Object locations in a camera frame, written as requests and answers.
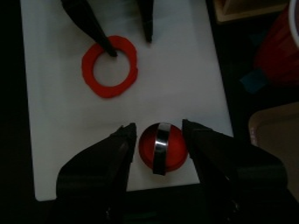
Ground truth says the red bowl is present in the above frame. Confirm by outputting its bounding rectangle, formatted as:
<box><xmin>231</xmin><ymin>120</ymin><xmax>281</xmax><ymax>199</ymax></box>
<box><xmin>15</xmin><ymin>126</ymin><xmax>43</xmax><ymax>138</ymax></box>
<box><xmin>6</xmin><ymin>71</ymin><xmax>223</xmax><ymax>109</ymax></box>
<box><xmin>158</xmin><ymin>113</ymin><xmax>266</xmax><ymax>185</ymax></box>
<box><xmin>253</xmin><ymin>0</ymin><xmax>299</xmax><ymax>87</ymax></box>

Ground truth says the beige plastic tray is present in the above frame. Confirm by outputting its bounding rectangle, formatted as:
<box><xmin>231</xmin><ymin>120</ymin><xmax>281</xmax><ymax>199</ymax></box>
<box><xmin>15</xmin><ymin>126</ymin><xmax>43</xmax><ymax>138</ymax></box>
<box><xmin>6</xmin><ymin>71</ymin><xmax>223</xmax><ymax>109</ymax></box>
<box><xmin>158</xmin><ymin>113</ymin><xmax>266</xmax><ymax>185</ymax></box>
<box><xmin>247</xmin><ymin>101</ymin><xmax>299</xmax><ymax>202</ymax></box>

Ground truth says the white cutting board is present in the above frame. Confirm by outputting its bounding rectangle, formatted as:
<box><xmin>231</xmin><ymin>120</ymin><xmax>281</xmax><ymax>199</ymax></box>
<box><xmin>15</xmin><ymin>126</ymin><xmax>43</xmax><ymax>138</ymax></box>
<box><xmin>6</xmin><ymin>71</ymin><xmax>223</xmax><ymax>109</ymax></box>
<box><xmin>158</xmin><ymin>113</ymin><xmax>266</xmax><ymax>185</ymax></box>
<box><xmin>20</xmin><ymin>0</ymin><xmax>235</xmax><ymax>202</ymax></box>

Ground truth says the red dough ring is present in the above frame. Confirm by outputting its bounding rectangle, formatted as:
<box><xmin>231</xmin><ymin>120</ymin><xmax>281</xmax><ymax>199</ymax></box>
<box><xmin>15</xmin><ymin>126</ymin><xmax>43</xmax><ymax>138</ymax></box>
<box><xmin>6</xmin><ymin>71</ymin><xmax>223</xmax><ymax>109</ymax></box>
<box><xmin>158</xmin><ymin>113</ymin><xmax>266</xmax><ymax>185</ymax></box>
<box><xmin>80</xmin><ymin>34</ymin><xmax>141</xmax><ymax>100</ymax></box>

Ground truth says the round metal dough cutter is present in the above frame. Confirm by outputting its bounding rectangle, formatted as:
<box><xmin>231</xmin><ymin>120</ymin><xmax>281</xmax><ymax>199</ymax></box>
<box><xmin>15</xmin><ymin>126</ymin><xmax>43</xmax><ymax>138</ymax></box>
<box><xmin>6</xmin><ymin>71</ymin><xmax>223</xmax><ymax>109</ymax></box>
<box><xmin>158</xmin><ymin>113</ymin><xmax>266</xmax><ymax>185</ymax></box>
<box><xmin>138</xmin><ymin>122</ymin><xmax>191</xmax><ymax>177</ymax></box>

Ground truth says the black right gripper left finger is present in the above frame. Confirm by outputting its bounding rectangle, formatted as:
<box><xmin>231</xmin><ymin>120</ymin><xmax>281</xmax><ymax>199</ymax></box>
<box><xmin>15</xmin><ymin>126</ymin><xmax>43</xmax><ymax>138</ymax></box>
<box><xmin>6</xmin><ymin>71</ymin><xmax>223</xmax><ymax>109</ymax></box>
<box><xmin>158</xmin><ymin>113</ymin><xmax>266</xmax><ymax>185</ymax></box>
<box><xmin>46</xmin><ymin>122</ymin><xmax>139</xmax><ymax>224</ymax></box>

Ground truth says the wooden drawer box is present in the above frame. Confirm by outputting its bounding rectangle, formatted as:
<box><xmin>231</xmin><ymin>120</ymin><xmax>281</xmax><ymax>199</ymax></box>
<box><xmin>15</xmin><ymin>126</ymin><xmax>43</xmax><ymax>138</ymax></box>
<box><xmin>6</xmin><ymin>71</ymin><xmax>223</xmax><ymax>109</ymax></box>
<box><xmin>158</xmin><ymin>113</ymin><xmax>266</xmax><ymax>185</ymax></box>
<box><xmin>211</xmin><ymin>0</ymin><xmax>291</xmax><ymax>24</ymax></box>

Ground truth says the blue tape piece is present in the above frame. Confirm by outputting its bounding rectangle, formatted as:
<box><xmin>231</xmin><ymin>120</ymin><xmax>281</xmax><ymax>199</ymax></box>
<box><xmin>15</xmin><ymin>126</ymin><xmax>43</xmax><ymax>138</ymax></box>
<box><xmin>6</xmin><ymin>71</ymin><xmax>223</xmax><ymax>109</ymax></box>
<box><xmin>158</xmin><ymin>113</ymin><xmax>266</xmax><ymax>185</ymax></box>
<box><xmin>238</xmin><ymin>67</ymin><xmax>271</xmax><ymax>95</ymax></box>

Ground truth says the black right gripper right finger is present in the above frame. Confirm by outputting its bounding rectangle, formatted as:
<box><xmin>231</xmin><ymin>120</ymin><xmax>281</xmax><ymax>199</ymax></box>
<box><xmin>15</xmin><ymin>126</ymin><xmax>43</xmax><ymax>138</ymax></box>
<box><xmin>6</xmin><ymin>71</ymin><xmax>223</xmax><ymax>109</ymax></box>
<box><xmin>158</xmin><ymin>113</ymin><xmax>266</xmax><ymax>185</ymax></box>
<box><xmin>182</xmin><ymin>118</ymin><xmax>299</xmax><ymax>224</ymax></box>

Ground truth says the red dough disc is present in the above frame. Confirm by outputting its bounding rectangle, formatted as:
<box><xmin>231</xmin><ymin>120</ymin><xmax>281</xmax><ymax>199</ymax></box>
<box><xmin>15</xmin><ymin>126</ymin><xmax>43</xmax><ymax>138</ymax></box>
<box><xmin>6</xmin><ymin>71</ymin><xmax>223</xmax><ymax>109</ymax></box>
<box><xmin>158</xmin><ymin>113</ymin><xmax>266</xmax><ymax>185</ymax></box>
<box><xmin>139</xmin><ymin>123</ymin><xmax>190</xmax><ymax>173</ymax></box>

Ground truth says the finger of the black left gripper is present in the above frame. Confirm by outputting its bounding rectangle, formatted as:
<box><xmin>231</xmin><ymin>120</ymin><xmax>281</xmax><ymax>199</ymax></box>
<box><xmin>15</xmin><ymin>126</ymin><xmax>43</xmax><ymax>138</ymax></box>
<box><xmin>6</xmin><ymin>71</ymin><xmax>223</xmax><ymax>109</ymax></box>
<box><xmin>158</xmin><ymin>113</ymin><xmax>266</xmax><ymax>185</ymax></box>
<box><xmin>60</xmin><ymin>0</ymin><xmax>119</xmax><ymax>58</ymax></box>
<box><xmin>135</xmin><ymin>0</ymin><xmax>155</xmax><ymax>44</ymax></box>

